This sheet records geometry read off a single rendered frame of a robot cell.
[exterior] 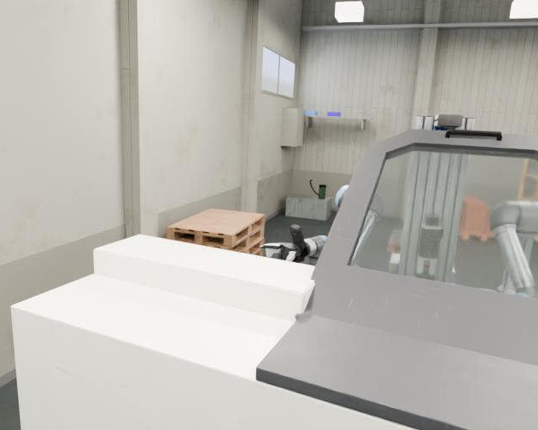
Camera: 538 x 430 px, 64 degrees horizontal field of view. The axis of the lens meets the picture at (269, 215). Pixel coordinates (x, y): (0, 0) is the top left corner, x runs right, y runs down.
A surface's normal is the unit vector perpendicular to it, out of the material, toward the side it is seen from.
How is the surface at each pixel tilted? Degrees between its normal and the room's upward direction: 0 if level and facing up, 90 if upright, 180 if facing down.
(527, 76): 90
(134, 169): 90
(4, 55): 90
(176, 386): 90
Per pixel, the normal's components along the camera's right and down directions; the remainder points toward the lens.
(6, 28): 0.95, 0.11
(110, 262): -0.40, 0.18
